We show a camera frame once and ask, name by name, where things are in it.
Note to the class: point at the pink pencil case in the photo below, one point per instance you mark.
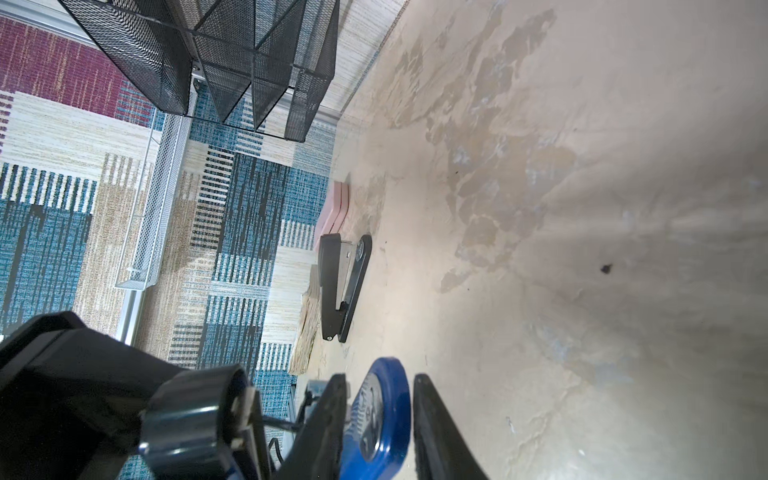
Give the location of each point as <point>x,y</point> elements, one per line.
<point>334,211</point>

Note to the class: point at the purple paperback book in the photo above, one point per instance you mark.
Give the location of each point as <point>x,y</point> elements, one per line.
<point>309,322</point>

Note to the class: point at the black mesh shelf rack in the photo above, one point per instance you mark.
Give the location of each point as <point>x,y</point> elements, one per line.
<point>262,50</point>

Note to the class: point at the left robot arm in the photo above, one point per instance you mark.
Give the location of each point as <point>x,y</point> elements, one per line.
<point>77,404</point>

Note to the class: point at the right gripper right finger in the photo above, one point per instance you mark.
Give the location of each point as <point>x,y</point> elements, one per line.
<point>440,450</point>

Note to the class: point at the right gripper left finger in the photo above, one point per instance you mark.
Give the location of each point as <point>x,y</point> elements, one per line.
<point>317,450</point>

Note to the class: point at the black stapler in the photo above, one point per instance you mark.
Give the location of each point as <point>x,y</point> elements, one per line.
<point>342,268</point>

